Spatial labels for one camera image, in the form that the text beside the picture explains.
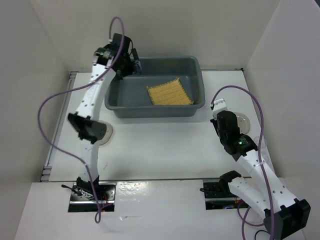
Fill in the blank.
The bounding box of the yellow bamboo placemat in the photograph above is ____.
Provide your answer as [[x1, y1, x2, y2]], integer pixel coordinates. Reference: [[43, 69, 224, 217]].
[[146, 77, 194, 106]]

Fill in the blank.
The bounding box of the clear glass plate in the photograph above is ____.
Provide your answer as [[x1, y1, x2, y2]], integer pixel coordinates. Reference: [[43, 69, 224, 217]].
[[99, 120, 114, 146], [235, 112, 251, 135]]

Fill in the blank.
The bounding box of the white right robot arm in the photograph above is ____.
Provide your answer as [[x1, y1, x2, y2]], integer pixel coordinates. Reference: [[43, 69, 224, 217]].
[[211, 110, 311, 240]]

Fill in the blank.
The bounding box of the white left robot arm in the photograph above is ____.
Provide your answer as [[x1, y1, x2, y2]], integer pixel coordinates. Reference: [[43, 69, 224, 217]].
[[67, 33, 140, 200]]

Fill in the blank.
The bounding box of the grey plastic bin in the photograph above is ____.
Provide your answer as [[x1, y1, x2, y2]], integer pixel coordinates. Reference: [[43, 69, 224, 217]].
[[104, 56, 205, 119]]

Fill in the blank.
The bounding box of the clear glass cup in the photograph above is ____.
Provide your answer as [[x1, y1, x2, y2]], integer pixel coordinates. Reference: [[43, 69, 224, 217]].
[[253, 136, 270, 163]]

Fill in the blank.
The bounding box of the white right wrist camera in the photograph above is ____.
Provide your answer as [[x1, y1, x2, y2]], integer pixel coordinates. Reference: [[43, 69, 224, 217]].
[[210, 98, 228, 120]]

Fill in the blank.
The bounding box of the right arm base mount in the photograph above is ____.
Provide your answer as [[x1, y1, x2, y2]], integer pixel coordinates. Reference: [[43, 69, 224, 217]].
[[199, 179, 242, 210]]

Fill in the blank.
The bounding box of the black cable loop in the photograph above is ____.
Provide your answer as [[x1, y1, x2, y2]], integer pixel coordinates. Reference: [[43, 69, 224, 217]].
[[254, 229, 272, 240]]

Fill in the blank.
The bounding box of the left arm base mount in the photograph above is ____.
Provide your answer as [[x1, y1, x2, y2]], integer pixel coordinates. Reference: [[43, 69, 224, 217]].
[[61, 182, 116, 213]]

